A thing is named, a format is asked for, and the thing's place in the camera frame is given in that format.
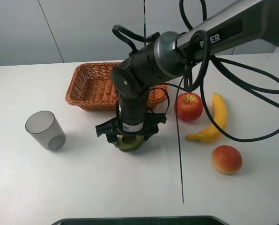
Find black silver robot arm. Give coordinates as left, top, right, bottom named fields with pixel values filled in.
left=95, top=0, right=279, bottom=146

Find yellow banana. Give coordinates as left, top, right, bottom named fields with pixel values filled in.
left=185, top=93, right=228, bottom=143

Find orange red peach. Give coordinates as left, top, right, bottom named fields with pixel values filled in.
left=212, top=145, right=242, bottom=175

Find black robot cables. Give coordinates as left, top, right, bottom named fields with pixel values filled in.
left=111, top=0, right=279, bottom=143

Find grey translucent plastic cup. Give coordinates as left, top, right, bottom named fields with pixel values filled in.
left=25, top=111, right=66, bottom=150

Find red apple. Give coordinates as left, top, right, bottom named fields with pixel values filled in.
left=174, top=93, right=204, bottom=122

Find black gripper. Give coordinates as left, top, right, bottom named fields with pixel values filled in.
left=95, top=112, right=166, bottom=148

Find brown wicker basket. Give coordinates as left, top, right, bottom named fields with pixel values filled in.
left=65, top=62, right=169, bottom=112

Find halved avocado with pit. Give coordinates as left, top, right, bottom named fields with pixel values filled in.
left=117, top=135, right=144, bottom=152

